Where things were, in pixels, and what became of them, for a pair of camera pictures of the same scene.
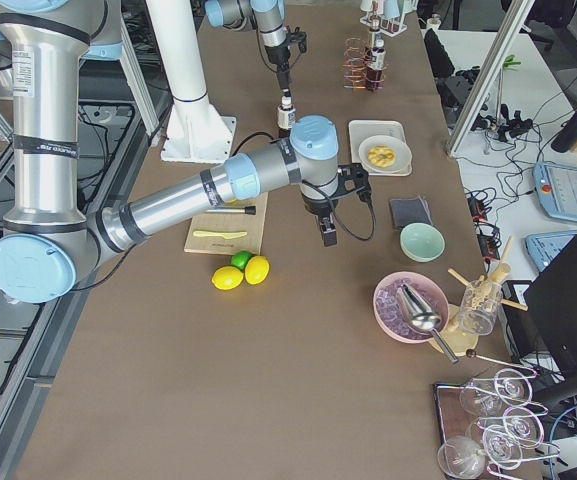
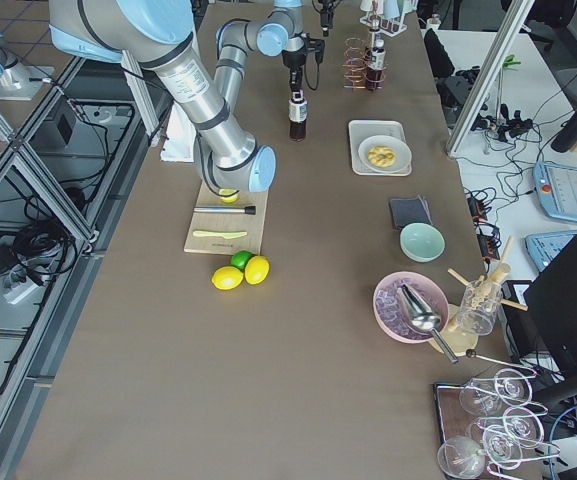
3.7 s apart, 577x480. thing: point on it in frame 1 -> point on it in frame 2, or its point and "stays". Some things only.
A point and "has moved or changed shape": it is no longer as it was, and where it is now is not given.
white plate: [385, 154] stays
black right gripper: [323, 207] -> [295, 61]
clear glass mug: [480, 302] stays
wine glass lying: [461, 457] stays
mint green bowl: [422, 242] stays
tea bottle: [286, 115] has moved or changed shape
